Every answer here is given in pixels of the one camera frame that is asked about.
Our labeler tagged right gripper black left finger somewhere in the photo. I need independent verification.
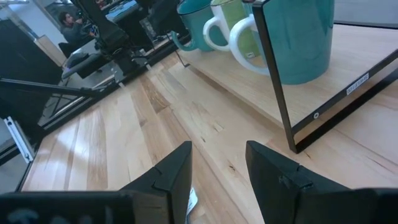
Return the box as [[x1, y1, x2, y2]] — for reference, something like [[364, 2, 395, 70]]
[[119, 140, 193, 224]]

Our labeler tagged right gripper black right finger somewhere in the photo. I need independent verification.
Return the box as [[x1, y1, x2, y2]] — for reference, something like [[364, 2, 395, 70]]
[[244, 140, 351, 224]]

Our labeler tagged large teal mug white handle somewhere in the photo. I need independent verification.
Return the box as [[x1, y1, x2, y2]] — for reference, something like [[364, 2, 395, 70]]
[[229, 0, 336, 86]]

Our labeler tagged teal mug with teal handle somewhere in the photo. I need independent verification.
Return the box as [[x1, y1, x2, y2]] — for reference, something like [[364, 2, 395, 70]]
[[170, 0, 229, 53]]

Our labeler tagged green mug with white handle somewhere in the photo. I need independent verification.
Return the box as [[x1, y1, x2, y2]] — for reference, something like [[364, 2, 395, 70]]
[[203, 0, 262, 60]]

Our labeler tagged wooden shelf with black legs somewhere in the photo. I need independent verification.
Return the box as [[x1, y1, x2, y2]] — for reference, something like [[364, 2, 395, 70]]
[[177, 0, 398, 155]]

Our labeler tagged grey side desk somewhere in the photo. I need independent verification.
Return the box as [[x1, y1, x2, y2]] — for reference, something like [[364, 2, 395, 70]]
[[61, 39, 126, 80]]

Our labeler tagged black computer mouse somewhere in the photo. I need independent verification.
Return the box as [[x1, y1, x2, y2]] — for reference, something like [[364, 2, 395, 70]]
[[66, 52, 90, 68]]

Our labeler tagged person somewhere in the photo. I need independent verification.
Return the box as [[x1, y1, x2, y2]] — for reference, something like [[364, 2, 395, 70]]
[[58, 11, 96, 45]]

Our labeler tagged large black panel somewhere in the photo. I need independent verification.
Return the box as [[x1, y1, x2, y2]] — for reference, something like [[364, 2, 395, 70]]
[[0, 19, 63, 86]]

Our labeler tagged silver aluminium rail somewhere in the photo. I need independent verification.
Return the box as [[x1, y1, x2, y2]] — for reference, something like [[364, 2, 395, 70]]
[[2, 116, 35, 164]]

